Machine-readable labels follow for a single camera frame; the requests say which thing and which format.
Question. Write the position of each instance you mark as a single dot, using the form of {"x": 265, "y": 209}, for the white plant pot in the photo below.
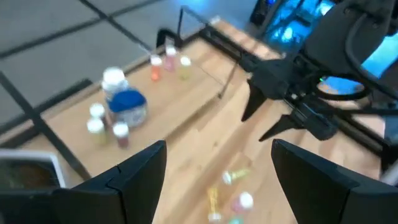
{"x": 58, "y": 174}

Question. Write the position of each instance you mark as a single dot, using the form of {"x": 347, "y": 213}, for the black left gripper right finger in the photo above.
{"x": 326, "y": 205}

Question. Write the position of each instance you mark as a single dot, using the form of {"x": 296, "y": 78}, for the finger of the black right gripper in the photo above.
{"x": 286, "y": 125}
{"x": 253, "y": 102}

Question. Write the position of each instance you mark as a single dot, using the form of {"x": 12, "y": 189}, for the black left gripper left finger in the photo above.
{"x": 93, "y": 208}

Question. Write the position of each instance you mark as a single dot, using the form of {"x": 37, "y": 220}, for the pink vial white cap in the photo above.
{"x": 244, "y": 201}
{"x": 170, "y": 59}

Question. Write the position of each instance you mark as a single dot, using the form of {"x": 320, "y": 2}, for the red vial white cap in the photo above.
{"x": 97, "y": 110}
{"x": 121, "y": 130}

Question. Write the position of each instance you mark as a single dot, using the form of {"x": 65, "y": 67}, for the wooden shelf black metal frame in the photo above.
{"x": 180, "y": 93}

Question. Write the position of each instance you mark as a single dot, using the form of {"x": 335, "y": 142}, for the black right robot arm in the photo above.
{"x": 335, "y": 37}

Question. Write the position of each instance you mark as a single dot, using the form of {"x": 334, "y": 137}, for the blue-lidded white jar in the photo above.
{"x": 127, "y": 102}

